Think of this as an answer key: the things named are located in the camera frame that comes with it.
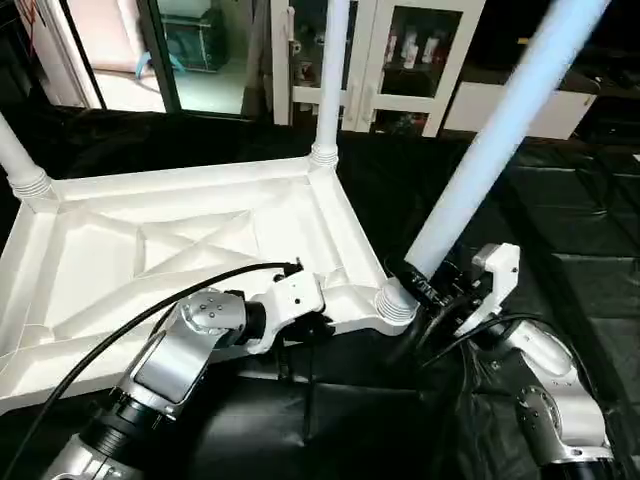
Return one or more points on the white plastic table leg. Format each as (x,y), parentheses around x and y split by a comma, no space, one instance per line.
(490,140)
(20,160)
(330,80)

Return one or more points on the white plastic table top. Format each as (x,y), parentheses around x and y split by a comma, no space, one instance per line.
(150,240)

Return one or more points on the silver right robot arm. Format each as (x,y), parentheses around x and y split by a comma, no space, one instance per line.
(555,400)

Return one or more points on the black table mat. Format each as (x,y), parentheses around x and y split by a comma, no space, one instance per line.
(400,420)

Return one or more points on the white drawer unit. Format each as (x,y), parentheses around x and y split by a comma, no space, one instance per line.
(555,110)

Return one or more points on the white glass door cabinet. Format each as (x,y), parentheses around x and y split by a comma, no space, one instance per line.
(400,60)

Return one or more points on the teal plastic stool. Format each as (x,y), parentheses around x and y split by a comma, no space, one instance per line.
(195,40)

